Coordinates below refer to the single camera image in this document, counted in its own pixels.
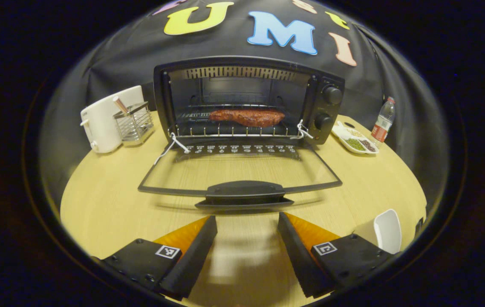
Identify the wire utensil holder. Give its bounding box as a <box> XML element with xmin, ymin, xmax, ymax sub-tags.
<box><xmin>113</xmin><ymin>101</ymin><xmax>155</xmax><ymax>147</ymax></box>

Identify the white rectangular plate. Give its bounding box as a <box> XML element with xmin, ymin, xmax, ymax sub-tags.
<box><xmin>352</xmin><ymin>209</ymin><xmax>403</xmax><ymax>255</ymax></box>

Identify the white divided tray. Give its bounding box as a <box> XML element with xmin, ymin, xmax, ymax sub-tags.
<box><xmin>331</xmin><ymin>122</ymin><xmax>379</xmax><ymax>155</ymax></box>

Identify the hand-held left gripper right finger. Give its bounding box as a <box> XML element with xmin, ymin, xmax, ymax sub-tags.
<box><xmin>277</xmin><ymin>212</ymin><xmax>396</xmax><ymax>299</ymax></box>

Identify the white cord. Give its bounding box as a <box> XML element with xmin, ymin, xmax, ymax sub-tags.
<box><xmin>290</xmin><ymin>120</ymin><xmax>314</xmax><ymax>140</ymax></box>
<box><xmin>154</xmin><ymin>133</ymin><xmax>190</xmax><ymax>165</ymax></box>

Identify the black electric oven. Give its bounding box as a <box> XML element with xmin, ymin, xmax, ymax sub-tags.
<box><xmin>137</xmin><ymin>55</ymin><xmax>346</xmax><ymax>210</ymax></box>

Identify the clear bottle with red label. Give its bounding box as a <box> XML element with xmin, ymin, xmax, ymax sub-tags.
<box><xmin>370</xmin><ymin>96</ymin><xmax>396</xmax><ymax>148</ymax></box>

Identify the white toaster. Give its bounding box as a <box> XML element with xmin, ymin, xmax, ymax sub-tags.
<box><xmin>80</xmin><ymin>85</ymin><xmax>145</xmax><ymax>154</ymax></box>

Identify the brown roasted meat piece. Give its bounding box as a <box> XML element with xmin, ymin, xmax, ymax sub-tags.
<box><xmin>208</xmin><ymin>109</ymin><xmax>286</xmax><ymax>127</ymax></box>

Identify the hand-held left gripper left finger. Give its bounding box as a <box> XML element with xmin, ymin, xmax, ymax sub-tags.
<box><xmin>91</xmin><ymin>215</ymin><xmax>218</xmax><ymax>301</ymax></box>

